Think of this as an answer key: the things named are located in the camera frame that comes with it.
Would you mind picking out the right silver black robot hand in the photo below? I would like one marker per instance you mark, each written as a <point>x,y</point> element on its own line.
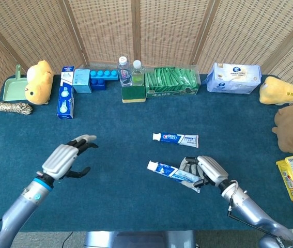
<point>212,168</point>

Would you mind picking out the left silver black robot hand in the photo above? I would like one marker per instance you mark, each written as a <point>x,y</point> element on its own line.
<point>61,157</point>

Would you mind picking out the blue white toothpaste tube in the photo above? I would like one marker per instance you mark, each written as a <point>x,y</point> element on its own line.
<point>167,171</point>
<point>177,139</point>

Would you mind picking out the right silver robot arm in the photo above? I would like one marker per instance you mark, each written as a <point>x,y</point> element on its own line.
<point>247,209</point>

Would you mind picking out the blue toothpaste carton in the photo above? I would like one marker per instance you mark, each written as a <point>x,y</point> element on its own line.
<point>65,100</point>

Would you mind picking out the teal felt table cover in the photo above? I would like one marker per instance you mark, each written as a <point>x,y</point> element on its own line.
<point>125,124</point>

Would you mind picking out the yellow chick plush toy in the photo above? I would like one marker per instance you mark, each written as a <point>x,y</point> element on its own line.
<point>39,87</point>

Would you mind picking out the light blue paper box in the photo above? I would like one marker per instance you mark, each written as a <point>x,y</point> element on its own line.
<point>81,80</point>

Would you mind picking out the dark blue building block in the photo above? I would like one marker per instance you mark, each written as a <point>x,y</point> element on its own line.
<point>98,85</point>

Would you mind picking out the green plastic dustpan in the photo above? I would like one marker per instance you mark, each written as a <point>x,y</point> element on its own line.
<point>14,90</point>

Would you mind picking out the white blue tissue pack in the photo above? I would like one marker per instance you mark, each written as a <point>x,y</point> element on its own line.
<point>234,80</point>

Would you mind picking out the long light blue building block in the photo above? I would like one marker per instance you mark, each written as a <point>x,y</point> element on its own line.
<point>105,75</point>

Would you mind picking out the clear box green tea bags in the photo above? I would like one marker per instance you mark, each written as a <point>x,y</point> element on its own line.
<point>172,80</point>

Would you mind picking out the green yellow sponge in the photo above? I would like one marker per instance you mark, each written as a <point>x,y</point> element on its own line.
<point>133,93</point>

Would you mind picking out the yellow plush toy with tag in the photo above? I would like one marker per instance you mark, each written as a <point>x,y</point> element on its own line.
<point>278,91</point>

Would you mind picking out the clear bottle purple label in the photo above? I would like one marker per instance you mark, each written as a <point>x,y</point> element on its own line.
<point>125,75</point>

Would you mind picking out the grey robot torso base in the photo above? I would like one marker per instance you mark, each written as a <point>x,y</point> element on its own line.
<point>136,240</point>

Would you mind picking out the green drink bottle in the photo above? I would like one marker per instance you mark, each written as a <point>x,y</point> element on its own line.
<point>138,77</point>

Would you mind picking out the wicker folding screen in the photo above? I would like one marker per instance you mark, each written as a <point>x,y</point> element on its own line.
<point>161,31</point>

